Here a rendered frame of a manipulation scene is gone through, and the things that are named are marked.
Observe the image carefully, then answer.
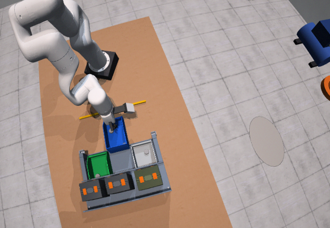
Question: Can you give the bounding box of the dark grey case with orange latches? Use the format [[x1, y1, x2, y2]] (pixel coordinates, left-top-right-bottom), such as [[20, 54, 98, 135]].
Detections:
[[104, 173, 135, 195], [79, 179, 110, 202]]

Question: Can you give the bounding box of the olive green case with orange latches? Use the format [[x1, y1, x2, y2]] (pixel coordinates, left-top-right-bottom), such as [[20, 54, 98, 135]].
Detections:
[[134, 165, 163, 190]]

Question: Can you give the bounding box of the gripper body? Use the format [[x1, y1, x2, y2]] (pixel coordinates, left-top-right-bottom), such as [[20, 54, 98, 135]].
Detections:
[[101, 111, 115, 125]]

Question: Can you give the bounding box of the grey metal shelf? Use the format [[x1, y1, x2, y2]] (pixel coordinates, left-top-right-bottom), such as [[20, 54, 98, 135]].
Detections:
[[79, 131, 172, 212]]

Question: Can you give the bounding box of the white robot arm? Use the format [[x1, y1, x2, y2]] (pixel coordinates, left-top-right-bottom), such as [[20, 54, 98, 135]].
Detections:
[[9, 0, 135, 115]]

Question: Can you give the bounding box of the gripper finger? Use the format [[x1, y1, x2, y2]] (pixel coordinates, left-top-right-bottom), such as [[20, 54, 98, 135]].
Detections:
[[109, 122, 117, 131]]

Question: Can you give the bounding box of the green open bin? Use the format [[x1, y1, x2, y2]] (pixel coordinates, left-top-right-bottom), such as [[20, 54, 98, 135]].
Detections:
[[87, 152, 113, 179]]

